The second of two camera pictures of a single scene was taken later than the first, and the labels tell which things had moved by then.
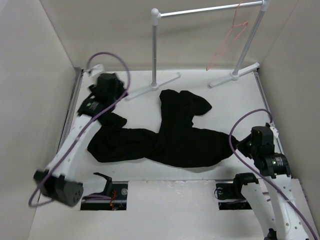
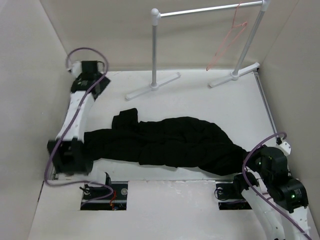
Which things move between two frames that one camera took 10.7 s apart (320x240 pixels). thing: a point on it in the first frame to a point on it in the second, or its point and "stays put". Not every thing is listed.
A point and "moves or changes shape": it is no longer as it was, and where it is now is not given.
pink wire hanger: [244, 24] stays put
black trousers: [178, 143] moves or changes shape
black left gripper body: [120, 92] to [103, 84]
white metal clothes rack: [235, 74] stays put
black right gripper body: [247, 148] to [253, 161]
